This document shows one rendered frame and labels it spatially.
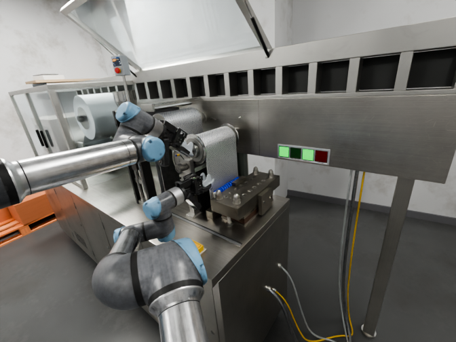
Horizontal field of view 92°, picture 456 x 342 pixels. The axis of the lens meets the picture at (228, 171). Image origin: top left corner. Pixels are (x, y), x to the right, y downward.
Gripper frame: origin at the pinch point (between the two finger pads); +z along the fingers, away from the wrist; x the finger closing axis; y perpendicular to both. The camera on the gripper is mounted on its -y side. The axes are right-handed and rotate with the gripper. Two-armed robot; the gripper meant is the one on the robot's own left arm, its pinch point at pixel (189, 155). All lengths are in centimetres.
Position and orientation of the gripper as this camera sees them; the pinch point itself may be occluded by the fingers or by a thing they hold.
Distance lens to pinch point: 102.1
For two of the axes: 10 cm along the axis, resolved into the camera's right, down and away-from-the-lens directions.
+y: 3.3, -9.3, 1.7
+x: -7.9, -1.8, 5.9
